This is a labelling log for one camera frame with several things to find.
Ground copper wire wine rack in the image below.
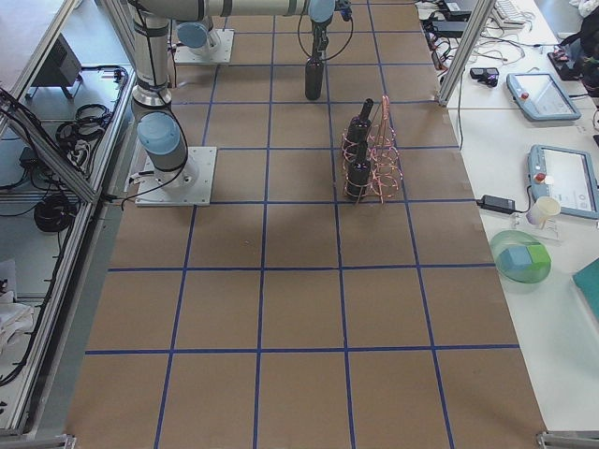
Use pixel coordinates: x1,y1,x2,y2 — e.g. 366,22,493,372
341,94,403,204

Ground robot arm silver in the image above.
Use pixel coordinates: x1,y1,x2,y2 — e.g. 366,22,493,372
176,18,221,56
128,1,336,189

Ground coiled black cables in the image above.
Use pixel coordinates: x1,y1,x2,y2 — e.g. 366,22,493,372
33,194,76,234

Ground black adapter on table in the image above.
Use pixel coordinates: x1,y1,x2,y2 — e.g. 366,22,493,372
476,195,516,214

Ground green glass bowl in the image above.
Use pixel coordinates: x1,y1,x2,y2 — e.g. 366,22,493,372
489,230,551,283

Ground dark wine bottle rack left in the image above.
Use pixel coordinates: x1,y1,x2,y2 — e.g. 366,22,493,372
346,98,373,144

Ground aluminium frame post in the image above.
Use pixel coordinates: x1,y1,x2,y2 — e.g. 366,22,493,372
437,0,494,107

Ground paper cup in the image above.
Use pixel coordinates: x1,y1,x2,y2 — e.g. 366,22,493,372
526,196,561,227

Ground teal mat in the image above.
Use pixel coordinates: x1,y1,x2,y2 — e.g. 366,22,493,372
573,259,599,319

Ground teach pendant near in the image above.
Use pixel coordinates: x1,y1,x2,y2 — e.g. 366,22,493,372
528,144,598,219

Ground dark wine bottle rack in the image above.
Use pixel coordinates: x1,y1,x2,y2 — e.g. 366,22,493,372
345,140,371,201
346,98,373,144

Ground dark wine bottle rack right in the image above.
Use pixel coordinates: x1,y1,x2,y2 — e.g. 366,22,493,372
345,140,371,201

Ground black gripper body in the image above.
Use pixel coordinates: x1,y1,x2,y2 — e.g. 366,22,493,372
311,21,329,59

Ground blue foam cube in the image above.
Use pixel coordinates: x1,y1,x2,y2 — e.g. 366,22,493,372
497,246,530,272

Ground grey control box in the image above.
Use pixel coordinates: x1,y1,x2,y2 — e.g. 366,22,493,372
25,34,82,99

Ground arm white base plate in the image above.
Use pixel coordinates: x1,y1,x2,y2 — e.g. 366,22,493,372
134,147,217,207
175,28,234,65

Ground teach pendant far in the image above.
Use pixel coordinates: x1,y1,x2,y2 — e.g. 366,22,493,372
505,72,581,122

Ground teach pendant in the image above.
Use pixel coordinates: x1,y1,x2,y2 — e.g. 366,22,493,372
505,72,581,122
528,144,598,219

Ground green foam cube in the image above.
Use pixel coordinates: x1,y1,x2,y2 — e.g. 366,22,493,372
525,243,551,269

